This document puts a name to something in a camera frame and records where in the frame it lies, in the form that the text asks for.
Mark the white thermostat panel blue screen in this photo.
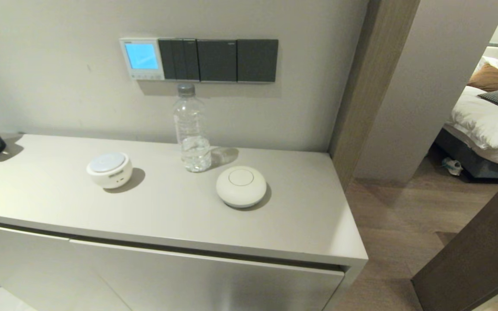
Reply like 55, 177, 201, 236
119, 38, 166, 81

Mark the white round dome device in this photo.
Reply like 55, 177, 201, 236
216, 166, 267, 209

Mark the clear plastic water bottle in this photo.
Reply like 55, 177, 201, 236
173, 83, 212, 173

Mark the grey cabinet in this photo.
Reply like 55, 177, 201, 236
0, 133, 369, 311

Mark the white round device grey lid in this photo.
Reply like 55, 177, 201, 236
86, 152, 133, 189

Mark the bed with white duvet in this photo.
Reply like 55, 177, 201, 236
434, 84, 498, 178

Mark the brown wooden door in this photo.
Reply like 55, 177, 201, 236
412, 163, 498, 311

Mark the brown pillow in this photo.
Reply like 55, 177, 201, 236
468, 63, 498, 92

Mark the white pillow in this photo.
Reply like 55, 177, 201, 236
474, 55, 498, 76

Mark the dark single rocker wall switch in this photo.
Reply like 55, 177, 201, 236
237, 39, 279, 83
197, 39, 238, 83

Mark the dark triple rocker wall switch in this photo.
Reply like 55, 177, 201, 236
159, 39, 200, 81

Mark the wooden door frame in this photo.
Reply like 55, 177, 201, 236
328, 0, 421, 190

